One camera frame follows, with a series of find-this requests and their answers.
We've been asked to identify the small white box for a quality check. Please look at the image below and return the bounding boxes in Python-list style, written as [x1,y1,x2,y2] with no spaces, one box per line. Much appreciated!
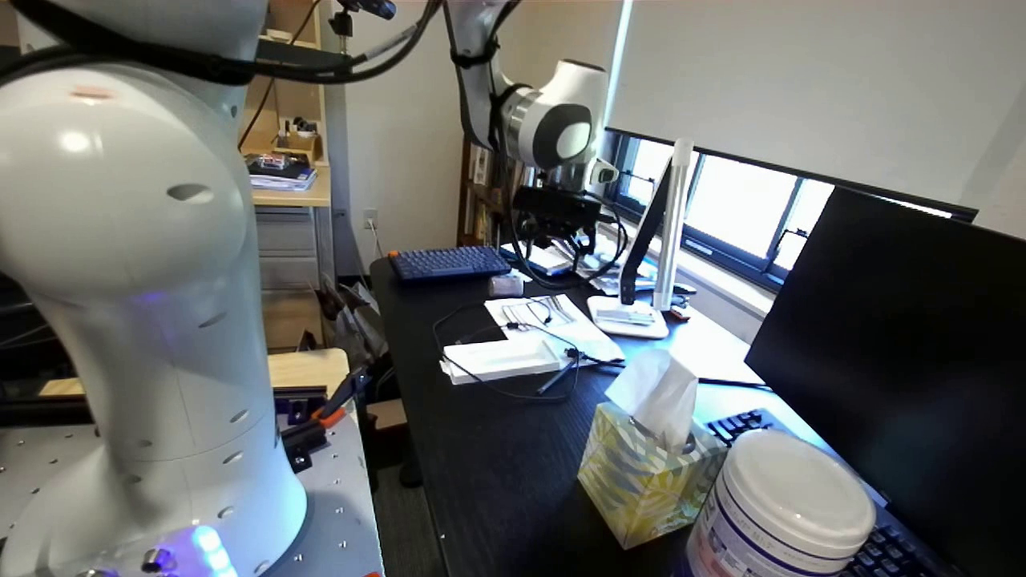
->
[486,270,531,300]

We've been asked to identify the white perforated mount plate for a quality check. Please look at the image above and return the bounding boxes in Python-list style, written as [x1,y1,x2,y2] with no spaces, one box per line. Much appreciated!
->
[0,419,386,577]

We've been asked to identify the black keyboard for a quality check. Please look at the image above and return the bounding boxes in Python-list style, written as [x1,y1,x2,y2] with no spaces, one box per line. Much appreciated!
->
[702,407,956,577]

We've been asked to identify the black computer monitor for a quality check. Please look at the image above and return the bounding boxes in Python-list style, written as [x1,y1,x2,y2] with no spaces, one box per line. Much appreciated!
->
[743,189,1026,577]

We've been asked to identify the yellow patterned tissue box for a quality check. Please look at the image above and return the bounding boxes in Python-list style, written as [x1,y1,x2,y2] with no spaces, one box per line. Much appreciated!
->
[572,356,729,552]

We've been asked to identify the black framed window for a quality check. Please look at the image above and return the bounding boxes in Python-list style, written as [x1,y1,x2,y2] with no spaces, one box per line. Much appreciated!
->
[601,125,981,297]

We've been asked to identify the small brown cardboard box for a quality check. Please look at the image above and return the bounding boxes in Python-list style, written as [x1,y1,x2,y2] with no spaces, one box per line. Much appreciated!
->
[363,394,413,436]

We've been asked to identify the stack of books and papers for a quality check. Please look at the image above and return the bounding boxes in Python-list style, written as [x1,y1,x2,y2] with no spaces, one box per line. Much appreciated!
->
[510,232,698,300]

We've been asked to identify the light wooden box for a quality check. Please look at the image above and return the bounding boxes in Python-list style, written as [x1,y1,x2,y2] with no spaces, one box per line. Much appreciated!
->
[36,346,353,405]

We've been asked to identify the dark wooden bookshelf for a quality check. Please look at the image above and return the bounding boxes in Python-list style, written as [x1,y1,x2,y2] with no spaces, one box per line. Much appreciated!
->
[456,128,539,250]

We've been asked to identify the black tool with red tip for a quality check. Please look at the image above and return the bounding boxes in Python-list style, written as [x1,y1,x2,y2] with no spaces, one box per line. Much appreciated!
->
[280,364,370,447]

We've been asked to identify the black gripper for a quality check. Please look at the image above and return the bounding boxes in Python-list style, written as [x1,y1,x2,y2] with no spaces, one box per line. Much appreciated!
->
[513,187,605,267]

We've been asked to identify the beige roller blind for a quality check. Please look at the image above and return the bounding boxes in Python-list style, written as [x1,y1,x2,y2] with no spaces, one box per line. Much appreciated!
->
[605,0,1026,210]

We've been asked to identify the light wooden shelf unit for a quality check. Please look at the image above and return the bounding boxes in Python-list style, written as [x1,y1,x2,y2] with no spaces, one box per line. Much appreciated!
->
[238,0,333,210]

